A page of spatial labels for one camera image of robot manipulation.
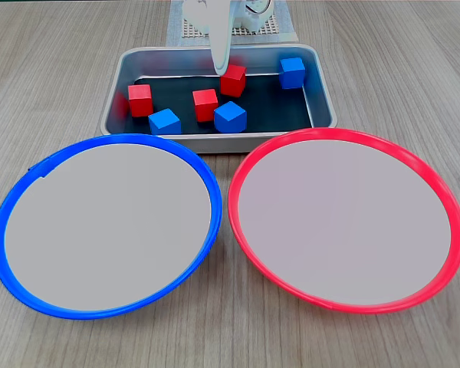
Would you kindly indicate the red cube block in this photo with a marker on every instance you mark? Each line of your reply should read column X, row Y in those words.
column 233, row 82
column 140, row 100
column 205, row 105

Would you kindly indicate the blue cube block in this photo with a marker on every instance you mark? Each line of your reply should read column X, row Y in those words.
column 230, row 117
column 291, row 73
column 164, row 122

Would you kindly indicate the black tray liner mat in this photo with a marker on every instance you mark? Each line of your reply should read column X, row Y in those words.
column 276, row 107

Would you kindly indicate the silver metal tray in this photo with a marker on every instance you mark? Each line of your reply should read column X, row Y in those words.
column 322, row 101

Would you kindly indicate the white mesh grip mat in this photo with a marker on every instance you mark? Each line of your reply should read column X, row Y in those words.
column 270, row 30

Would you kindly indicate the blue rimmed white dish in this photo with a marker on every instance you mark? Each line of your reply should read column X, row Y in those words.
column 107, row 230

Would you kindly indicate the red rimmed white dish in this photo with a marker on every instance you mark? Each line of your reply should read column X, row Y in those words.
column 345, row 222

